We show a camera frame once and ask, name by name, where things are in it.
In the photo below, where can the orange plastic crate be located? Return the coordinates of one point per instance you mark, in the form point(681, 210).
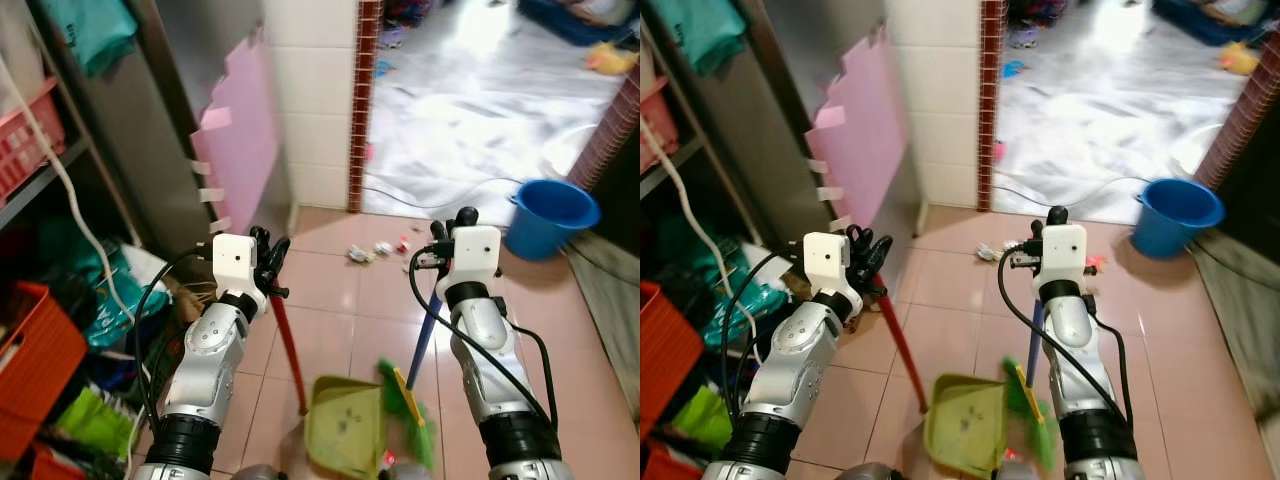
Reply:
point(665, 360)
point(35, 365)

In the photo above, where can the pink foam board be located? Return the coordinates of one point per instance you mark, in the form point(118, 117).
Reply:
point(240, 140)
point(860, 130)

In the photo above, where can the teal cloth bag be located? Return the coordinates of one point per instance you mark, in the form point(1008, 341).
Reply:
point(95, 30)
point(705, 28)

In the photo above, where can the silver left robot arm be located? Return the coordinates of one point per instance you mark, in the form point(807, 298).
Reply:
point(795, 370)
point(205, 370)

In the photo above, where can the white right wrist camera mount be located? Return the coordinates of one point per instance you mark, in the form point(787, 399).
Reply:
point(1063, 253)
point(477, 255)

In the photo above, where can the crumpled white paper litter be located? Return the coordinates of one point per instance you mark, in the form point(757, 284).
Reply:
point(360, 254)
point(988, 252)

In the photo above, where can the blue plastic bucket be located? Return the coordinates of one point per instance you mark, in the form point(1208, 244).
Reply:
point(1170, 225)
point(545, 225)

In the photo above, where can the yellow toy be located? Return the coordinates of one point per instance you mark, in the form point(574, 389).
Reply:
point(1240, 58)
point(610, 60)

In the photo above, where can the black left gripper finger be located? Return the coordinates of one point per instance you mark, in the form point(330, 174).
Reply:
point(859, 238)
point(881, 250)
point(261, 238)
point(282, 251)

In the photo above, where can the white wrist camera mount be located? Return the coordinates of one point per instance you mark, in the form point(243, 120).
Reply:
point(234, 263)
point(826, 262)
point(1063, 253)
point(477, 255)

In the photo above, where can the grey metal shelf rack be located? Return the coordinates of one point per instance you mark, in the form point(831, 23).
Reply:
point(730, 130)
point(110, 140)

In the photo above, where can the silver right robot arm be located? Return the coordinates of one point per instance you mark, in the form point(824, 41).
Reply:
point(490, 360)
point(1075, 350)

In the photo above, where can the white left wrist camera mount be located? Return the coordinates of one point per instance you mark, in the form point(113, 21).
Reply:
point(826, 262)
point(234, 263)

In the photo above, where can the lime green bag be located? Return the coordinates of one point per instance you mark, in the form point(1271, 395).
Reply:
point(705, 418)
point(95, 420)

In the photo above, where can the dark blue mat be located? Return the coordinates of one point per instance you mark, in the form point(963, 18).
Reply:
point(1200, 22)
point(570, 22)

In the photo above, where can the teal plastic bag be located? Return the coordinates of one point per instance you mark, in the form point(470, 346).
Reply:
point(120, 305)
point(745, 300)

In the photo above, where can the red plastic basket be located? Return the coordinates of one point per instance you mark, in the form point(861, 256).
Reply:
point(655, 125)
point(25, 140)

